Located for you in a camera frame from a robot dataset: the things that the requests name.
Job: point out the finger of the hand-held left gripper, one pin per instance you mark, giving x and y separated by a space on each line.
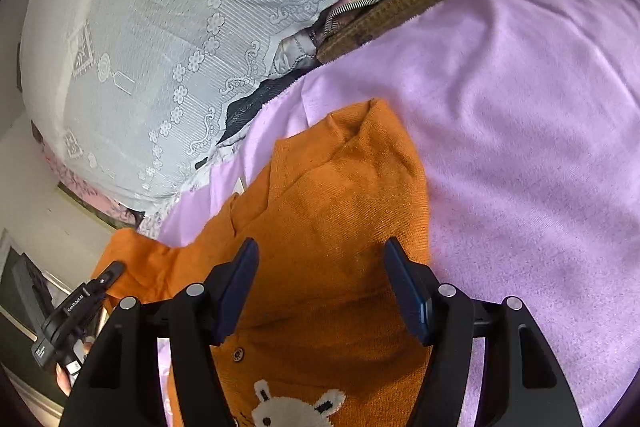
111 273

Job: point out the black device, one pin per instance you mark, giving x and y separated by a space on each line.
22 292

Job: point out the orange knit sweater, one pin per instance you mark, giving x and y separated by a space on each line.
330 207

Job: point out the purple blanket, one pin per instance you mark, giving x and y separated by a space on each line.
500 132

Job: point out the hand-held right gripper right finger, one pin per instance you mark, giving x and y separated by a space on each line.
407 294

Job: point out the floral bed sheet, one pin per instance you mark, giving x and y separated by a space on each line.
95 199

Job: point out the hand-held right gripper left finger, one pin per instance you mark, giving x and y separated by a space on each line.
240 289

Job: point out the grey quilted jacket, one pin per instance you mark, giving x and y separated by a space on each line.
295 52

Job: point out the person's left hand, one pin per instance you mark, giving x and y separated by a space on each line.
64 384

